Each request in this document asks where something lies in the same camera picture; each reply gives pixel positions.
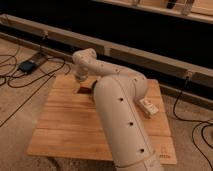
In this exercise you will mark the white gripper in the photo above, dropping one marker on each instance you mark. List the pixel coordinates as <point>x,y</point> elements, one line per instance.
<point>81,75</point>

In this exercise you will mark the blue power adapter box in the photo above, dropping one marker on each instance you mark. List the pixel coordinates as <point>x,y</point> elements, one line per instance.
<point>27,67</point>

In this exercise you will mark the wooden table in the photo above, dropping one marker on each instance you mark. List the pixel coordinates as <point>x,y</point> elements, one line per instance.
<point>70,127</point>

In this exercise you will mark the green ceramic bowl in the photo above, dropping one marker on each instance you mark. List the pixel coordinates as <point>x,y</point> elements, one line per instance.
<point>93,86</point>

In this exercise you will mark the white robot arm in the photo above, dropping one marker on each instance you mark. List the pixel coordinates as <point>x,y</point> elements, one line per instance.
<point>115,94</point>

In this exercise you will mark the long wooden rail beam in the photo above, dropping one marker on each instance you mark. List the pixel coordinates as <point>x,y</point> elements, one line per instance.
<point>166,65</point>

